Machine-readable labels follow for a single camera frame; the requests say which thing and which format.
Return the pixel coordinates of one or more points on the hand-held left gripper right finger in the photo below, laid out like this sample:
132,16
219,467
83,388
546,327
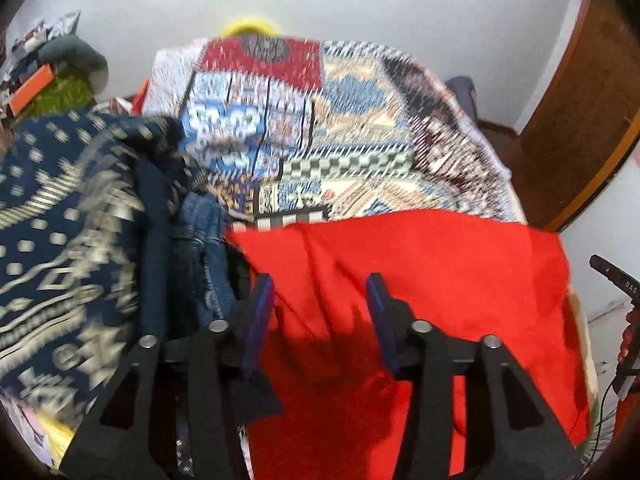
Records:
377,310

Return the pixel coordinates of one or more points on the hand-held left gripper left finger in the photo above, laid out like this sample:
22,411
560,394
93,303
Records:
259,310

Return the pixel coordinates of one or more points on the red zip jacket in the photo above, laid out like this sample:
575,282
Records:
425,310

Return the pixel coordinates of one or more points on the person's right hand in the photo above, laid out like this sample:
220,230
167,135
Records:
626,335

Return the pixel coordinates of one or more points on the blue jeans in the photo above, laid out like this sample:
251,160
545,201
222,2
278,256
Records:
205,260

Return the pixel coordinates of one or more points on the brown wooden door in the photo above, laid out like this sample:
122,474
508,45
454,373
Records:
585,110

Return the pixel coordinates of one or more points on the patchwork printed blanket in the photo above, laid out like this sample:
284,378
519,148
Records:
310,125

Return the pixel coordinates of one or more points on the navy patterned blanket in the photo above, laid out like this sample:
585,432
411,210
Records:
65,240

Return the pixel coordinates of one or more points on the grey backpack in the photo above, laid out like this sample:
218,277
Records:
462,95

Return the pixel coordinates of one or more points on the yellow curved plastic object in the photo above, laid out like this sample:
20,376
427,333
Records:
250,27

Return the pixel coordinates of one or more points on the green patterned cloth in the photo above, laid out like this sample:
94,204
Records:
65,92

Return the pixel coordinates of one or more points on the grey plush pillow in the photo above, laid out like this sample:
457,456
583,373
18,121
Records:
75,55

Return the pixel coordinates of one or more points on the orange box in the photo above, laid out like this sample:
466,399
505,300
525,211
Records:
32,90

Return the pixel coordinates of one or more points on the pile of clutter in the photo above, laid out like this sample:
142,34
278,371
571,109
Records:
40,35

